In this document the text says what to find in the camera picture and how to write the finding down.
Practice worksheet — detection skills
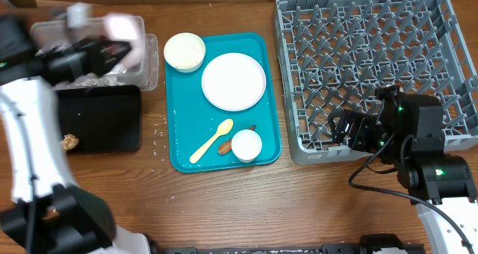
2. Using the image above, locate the black plastic tray bin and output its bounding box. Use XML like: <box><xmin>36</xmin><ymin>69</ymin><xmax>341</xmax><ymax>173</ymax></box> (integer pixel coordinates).
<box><xmin>57</xmin><ymin>85</ymin><xmax>142</xmax><ymax>153</ymax></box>

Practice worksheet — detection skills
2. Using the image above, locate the teal serving tray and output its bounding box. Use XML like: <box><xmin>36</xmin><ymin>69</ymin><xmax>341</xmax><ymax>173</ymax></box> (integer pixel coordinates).
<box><xmin>165</xmin><ymin>33</ymin><xmax>282</xmax><ymax>173</ymax></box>

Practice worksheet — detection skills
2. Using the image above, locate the white tissue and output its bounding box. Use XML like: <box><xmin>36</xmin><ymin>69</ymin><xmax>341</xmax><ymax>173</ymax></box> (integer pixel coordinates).
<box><xmin>55</xmin><ymin>73</ymin><xmax>125</xmax><ymax>90</ymax></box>

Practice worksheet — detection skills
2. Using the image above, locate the grey dishwasher rack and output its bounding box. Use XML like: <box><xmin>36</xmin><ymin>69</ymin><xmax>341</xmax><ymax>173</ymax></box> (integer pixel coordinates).
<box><xmin>275</xmin><ymin>0</ymin><xmax>477</xmax><ymax>164</ymax></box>

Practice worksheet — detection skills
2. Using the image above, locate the clear plastic waste bin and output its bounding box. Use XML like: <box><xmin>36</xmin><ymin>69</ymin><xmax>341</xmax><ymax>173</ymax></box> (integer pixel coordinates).
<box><xmin>30</xmin><ymin>17</ymin><xmax>159</xmax><ymax>91</ymax></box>

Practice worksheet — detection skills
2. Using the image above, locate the cream white bowl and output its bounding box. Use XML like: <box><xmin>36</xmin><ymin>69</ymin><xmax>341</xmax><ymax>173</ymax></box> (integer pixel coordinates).
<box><xmin>164</xmin><ymin>32</ymin><xmax>206</xmax><ymax>73</ymax></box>

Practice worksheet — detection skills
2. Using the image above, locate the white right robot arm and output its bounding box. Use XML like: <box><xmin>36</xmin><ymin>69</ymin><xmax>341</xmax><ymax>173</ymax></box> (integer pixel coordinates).
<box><xmin>327</xmin><ymin>84</ymin><xmax>477</xmax><ymax>253</ymax></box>

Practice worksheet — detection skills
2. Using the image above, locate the brown carrot-like food scrap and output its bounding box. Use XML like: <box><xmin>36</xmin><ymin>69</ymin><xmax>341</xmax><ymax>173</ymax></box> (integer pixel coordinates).
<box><xmin>217</xmin><ymin>126</ymin><xmax>255</xmax><ymax>155</ymax></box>

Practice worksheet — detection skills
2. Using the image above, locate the brown shiitake mushroom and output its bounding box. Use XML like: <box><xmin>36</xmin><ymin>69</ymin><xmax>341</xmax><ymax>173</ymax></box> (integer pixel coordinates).
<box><xmin>60</xmin><ymin>134</ymin><xmax>79</xmax><ymax>152</ymax></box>

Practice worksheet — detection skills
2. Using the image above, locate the pink round plate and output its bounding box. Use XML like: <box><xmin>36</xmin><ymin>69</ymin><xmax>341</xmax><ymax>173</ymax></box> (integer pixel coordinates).
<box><xmin>201</xmin><ymin>52</ymin><xmax>267</xmax><ymax>112</ymax></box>

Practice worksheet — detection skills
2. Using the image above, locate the pink bowl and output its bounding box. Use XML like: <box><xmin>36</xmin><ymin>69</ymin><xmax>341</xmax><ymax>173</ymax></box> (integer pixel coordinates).
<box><xmin>103</xmin><ymin>13</ymin><xmax>145</xmax><ymax>69</ymax></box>

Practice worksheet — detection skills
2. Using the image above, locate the yellow plastic spoon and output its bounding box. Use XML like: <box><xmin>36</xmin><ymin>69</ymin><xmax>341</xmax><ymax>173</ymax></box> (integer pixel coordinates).
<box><xmin>189</xmin><ymin>119</ymin><xmax>234</xmax><ymax>164</ymax></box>

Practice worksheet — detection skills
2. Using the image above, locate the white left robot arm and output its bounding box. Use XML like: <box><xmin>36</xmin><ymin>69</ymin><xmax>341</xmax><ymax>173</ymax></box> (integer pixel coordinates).
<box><xmin>1</xmin><ymin>15</ymin><xmax>157</xmax><ymax>253</ymax></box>

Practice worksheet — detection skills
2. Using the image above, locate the black rail at table edge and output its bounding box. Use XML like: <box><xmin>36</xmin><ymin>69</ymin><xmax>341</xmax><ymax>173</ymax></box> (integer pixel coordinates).
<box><xmin>146</xmin><ymin>233</ymin><xmax>426</xmax><ymax>254</ymax></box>

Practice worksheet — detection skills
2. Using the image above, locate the cream white cup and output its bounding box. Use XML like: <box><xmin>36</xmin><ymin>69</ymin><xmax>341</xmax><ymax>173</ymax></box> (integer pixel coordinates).
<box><xmin>232</xmin><ymin>129</ymin><xmax>262</xmax><ymax>163</ymax></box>

